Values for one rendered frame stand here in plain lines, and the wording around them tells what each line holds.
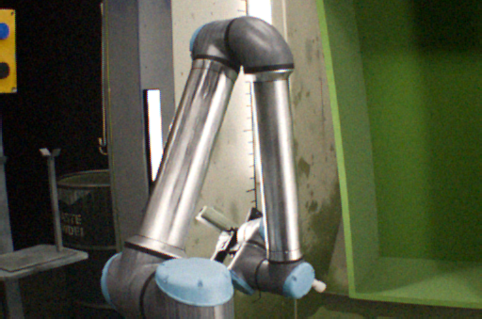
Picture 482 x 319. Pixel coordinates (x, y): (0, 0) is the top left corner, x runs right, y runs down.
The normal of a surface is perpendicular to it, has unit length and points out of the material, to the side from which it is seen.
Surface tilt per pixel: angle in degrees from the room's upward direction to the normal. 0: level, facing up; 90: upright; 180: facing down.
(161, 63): 90
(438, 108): 102
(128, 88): 90
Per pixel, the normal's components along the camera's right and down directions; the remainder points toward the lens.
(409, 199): -0.51, 0.29
